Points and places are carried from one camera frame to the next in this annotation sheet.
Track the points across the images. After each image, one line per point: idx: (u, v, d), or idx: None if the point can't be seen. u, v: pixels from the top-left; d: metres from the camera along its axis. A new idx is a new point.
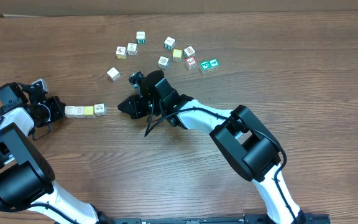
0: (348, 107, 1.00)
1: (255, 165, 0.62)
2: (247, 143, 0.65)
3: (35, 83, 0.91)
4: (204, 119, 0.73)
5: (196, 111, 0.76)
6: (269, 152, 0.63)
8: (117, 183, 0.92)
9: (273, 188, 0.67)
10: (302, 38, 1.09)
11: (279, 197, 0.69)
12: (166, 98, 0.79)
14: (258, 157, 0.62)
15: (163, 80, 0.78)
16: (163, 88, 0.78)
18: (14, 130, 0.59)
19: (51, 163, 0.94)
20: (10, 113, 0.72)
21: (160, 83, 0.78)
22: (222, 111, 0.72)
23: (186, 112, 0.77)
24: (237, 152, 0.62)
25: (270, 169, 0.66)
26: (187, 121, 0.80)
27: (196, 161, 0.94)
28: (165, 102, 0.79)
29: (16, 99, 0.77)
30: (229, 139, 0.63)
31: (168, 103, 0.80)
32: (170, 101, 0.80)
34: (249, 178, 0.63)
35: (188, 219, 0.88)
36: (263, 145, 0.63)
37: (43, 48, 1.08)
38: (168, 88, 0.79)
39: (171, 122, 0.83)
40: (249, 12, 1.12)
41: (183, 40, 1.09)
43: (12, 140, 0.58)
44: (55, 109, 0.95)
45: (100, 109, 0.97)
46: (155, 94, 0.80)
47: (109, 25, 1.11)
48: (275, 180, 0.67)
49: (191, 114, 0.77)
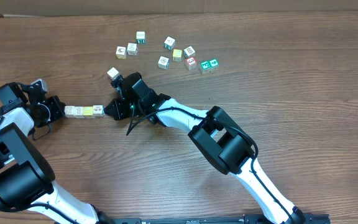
0: (348, 106, 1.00)
1: (229, 160, 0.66)
2: (222, 140, 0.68)
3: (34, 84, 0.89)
4: (182, 118, 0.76)
5: (174, 110, 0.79)
6: (242, 147, 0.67)
8: (117, 183, 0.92)
9: (253, 180, 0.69)
10: (302, 38, 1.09)
11: (265, 192, 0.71)
12: (144, 98, 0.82)
14: (233, 152, 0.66)
15: (140, 81, 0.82)
16: (140, 89, 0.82)
18: (14, 129, 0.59)
19: (51, 163, 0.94)
20: (10, 113, 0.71)
21: (137, 84, 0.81)
22: (198, 111, 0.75)
23: (165, 111, 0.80)
24: (213, 149, 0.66)
25: (245, 162, 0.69)
26: (166, 119, 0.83)
27: (196, 161, 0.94)
28: (143, 102, 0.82)
29: (16, 98, 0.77)
30: (206, 137, 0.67)
31: (146, 103, 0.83)
32: (148, 101, 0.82)
34: (225, 172, 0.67)
35: (188, 219, 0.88)
36: (236, 141, 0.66)
37: (43, 48, 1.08)
38: (145, 88, 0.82)
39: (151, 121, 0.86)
40: (249, 12, 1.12)
41: (183, 40, 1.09)
43: (12, 140, 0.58)
44: (55, 109, 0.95)
45: (99, 110, 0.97)
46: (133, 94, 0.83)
47: (109, 25, 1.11)
48: (253, 172, 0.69)
49: (169, 113, 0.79)
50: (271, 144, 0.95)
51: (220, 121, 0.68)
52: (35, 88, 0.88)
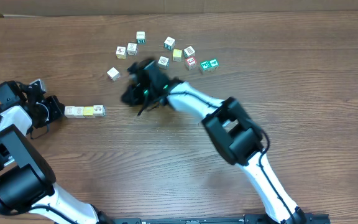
0: (348, 106, 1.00)
1: (238, 152, 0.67)
2: (234, 130, 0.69)
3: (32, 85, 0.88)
4: (196, 104, 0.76)
5: (188, 97, 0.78)
6: (253, 140, 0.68)
8: (117, 183, 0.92)
9: (259, 174, 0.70)
10: (302, 37, 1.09)
11: (270, 187, 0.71)
12: (155, 81, 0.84)
14: (243, 145, 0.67)
15: (151, 65, 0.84)
16: (151, 72, 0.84)
18: (13, 131, 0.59)
19: (51, 163, 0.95)
20: (9, 112, 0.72)
21: (148, 67, 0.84)
22: (213, 100, 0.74)
23: (177, 96, 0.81)
24: (224, 139, 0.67)
25: (254, 155, 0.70)
26: (177, 102, 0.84)
27: (196, 161, 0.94)
28: (155, 84, 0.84)
29: (14, 97, 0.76)
30: (219, 127, 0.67)
31: (158, 86, 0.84)
32: (160, 83, 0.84)
34: (232, 162, 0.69)
35: (188, 219, 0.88)
36: (248, 134, 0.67)
37: (43, 48, 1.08)
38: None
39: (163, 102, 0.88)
40: (249, 12, 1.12)
41: (183, 40, 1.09)
43: (12, 142, 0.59)
44: (54, 109, 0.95)
45: (100, 110, 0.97)
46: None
47: (109, 25, 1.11)
48: (260, 167, 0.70)
49: (181, 98, 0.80)
50: (271, 144, 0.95)
51: (234, 112, 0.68)
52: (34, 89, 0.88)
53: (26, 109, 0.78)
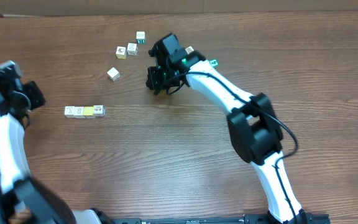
0: (348, 106, 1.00)
1: (257, 150, 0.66)
2: (256, 128, 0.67)
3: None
4: (220, 92, 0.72)
5: (211, 81, 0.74)
6: (273, 140, 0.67)
8: (117, 183, 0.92)
9: (272, 174, 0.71)
10: (302, 37, 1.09)
11: (279, 188, 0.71)
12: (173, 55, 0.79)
14: (263, 144, 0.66)
15: (171, 37, 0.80)
16: (169, 45, 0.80)
18: (31, 186, 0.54)
19: (51, 163, 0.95)
20: None
21: (168, 39, 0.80)
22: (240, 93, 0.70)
23: (197, 76, 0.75)
24: (247, 137, 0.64)
25: (271, 155, 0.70)
26: (195, 83, 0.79)
27: (196, 161, 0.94)
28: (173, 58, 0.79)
29: None
30: (244, 124, 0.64)
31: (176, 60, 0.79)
32: (178, 57, 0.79)
34: (247, 158, 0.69)
35: (189, 219, 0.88)
36: (270, 134, 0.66)
37: (43, 48, 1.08)
38: (176, 43, 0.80)
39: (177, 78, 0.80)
40: (249, 12, 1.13)
41: (183, 40, 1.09)
43: (30, 198, 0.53)
44: (34, 97, 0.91)
45: (100, 110, 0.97)
46: (164, 53, 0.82)
47: (109, 25, 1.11)
48: (275, 167, 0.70)
49: (202, 79, 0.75)
50: None
51: (262, 109, 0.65)
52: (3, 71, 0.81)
53: (12, 111, 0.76)
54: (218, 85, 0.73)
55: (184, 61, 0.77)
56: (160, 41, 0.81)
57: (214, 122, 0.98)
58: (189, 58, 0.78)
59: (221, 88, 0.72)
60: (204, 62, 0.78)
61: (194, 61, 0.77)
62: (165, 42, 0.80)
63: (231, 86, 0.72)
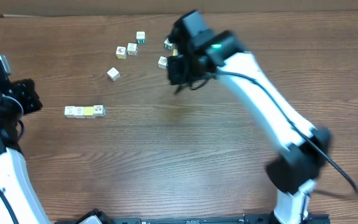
0: (348, 106, 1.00)
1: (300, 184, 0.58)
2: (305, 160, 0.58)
3: None
4: (266, 106, 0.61)
5: (257, 89, 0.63)
6: (317, 175, 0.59)
8: (117, 183, 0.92)
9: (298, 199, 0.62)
10: (302, 37, 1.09)
11: (298, 206, 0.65)
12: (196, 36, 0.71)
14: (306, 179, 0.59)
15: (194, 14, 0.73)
16: (191, 22, 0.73)
18: None
19: (51, 162, 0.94)
20: None
21: (189, 17, 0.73)
22: (296, 120, 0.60)
23: (237, 78, 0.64)
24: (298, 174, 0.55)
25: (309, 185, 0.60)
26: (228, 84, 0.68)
27: (196, 161, 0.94)
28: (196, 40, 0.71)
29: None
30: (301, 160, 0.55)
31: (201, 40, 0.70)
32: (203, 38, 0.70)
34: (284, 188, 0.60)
35: (189, 219, 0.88)
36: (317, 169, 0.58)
37: (43, 48, 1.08)
38: (201, 23, 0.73)
39: (202, 63, 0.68)
40: (249, 12, 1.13)
41: None
43: None
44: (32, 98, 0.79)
45: (100, 110, 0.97)
46: (185, 35, 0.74)
47: (109, 25, 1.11)
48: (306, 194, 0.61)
49: (244, 85, 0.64)
50: None
51: (322, 146, 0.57)
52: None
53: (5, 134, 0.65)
54: (265, 96, 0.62)
55: (217, 46, 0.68)
56: (181, 18, 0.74)
57: (214, 122, 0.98)
58: (217, 40, 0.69)
59: (268, 101, 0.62)
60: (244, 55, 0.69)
61: (222, 42, 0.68)
62: (186, 20, 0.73)
63: (278, 98, 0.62)
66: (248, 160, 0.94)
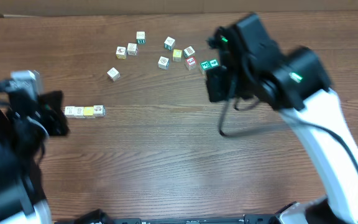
0: (348, 106, 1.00)
1: None
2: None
3: (15, 82, 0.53)
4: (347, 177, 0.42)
5: (339, 149, 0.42)
6: None
8: (117, 183, 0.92)
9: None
10: (302, 38, 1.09)
11: None
12: (255, 54, 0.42)
14: None
15: (252, 18, 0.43)
16: (247, 32, 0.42)
18: None
19: (51, 163, 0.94)
20: None
21: (245, 22, 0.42)
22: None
23: (312, 132, 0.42)
24: None
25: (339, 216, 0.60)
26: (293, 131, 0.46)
27: (197, 161, 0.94)
28: (255, 61, 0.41)
29: (0, 148, 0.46)
30: None
31: (262, 63, 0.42)
32: (265, 58, 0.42)
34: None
35: (188, 219, 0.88)
36: None
37: (43, 48, 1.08)
38: (264, 32, 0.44)
39: (268, 94, 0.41)
40: (249, 12, 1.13)
41: (183, 40, 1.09)
43: None
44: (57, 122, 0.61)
45: (100, 110, 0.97)
46: (232, 50, 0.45)
47: (109, 25, 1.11)
48: None
49: (321, 142, 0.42)
50: (271, 143, 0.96)
51: None
52: (22, 89, 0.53)
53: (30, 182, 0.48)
54: (346, 157, 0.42)
55: (298, 78, 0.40)
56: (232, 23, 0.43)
57: (215, 122, 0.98)
58: (289, 60, 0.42)
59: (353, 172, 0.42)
60: (328, 94, 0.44)
61: (298, 63, 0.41)
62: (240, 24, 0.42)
63: None
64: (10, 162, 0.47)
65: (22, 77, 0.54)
66: (248, 160, 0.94)
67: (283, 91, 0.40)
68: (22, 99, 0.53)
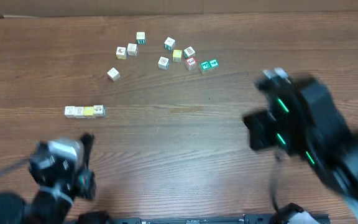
0: (348, 107, 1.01)
1: None
2: None
3: (51, 154, 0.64)
4: None
5: None
6: None
8: (117, 183, 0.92)
9: None
10: (302, 38, 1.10)
11: None
12: (322, 130, 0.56)
14: None
15: (314, 87, 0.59)
16: (315, 107, 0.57)
18: None
19: None
20: None
21: (307, 91, 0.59)
22: None
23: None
24: None
25: None
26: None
27: (197, 161, 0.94)
28: (321, 136, 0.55)
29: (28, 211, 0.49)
30: None
31: (325, 135, 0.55)
32: (332, 137, 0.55)
34: None
35: (188, 219, 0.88)
36: None
37: (43, 48, 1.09)
38: (330, 105, 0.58)
39: (342, 186, 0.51)
40: (249, 12, 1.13)
41: (183, 40, 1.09)
43: None
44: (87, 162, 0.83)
45: (100, 110, 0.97)
46: (306, 115, 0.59)
47: (109, 26, 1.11)
48: None
49: None
50: None
51: None
52: (56, 162, 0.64)
53: None
54: None
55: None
56: (295, 90, 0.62)
57: (214, 122, 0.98)
58: (357, 144, 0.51)
59: None
60: None
61: None
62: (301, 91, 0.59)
63: None
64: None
65: (59, 150, 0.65)
66: (248, 160, 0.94)
67: (356, 185, 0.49)
68: (53, 168, 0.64)
